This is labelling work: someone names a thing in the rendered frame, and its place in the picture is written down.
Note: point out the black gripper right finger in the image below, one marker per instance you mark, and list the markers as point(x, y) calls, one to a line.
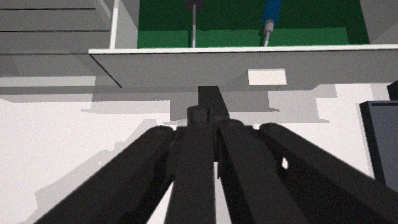
point(327, 189)

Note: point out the blue-handled deburring tool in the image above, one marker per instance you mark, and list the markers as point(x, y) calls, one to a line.
point(270, 17)

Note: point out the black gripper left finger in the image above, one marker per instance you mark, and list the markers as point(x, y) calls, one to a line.
point(123, 191)

